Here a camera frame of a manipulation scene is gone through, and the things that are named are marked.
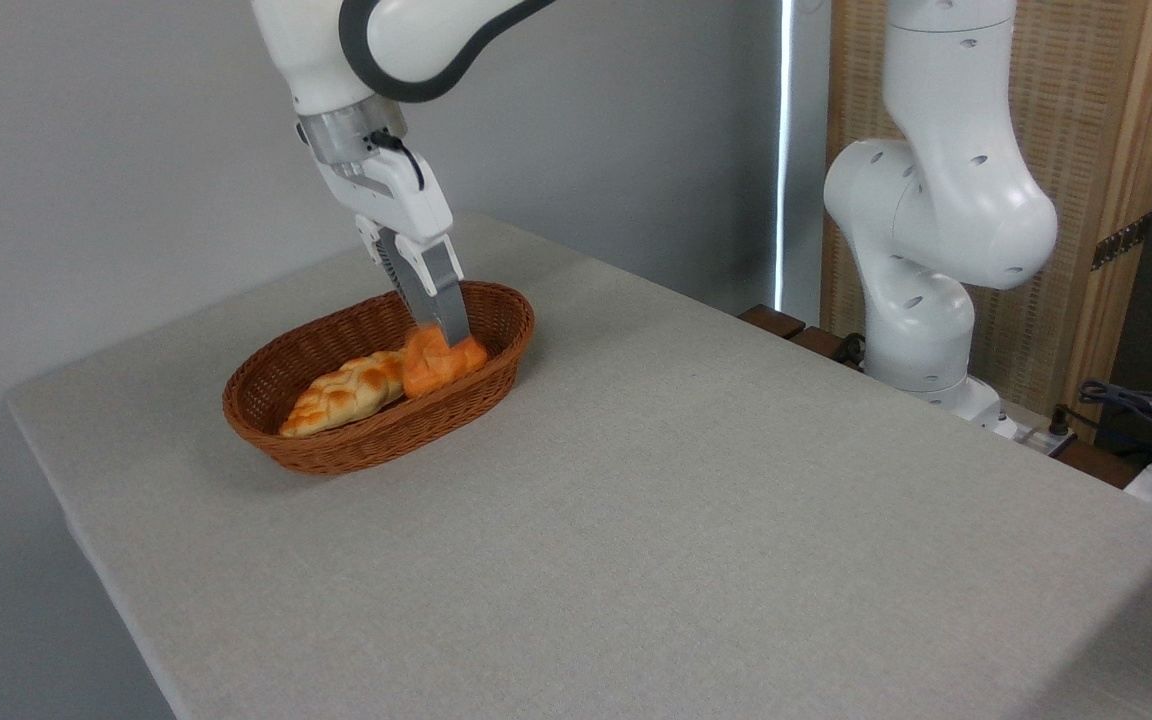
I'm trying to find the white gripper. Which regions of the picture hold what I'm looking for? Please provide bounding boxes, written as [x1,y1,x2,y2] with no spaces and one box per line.
[315,148,474,351]

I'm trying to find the round orange bread bun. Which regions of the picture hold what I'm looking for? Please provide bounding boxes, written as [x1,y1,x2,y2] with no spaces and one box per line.
[400,324,490,400]

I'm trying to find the braided golden bread loaf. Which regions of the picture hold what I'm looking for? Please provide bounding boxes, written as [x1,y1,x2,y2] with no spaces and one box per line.
[279,350,408,440]

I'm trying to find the brown oval wicker basket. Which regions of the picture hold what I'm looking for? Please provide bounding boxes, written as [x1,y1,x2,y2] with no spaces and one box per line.
[222,280,537,477]

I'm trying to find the white power strip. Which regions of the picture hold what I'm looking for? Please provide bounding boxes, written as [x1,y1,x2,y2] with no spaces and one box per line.
[998,404,1079,459]

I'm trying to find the wooden rattan folding screen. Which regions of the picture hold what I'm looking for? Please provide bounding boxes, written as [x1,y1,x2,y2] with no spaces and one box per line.
[820,0,1152,447]

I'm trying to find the metal screen hinge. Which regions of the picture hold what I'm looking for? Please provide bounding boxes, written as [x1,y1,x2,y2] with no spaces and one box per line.
[1090,212,1152,272]

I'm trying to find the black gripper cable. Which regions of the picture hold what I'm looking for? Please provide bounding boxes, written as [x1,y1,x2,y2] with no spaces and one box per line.
[369,130,427,193]

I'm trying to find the black cable bundle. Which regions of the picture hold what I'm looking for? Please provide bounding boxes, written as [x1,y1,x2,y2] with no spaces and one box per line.
[1048,379,1152,463]

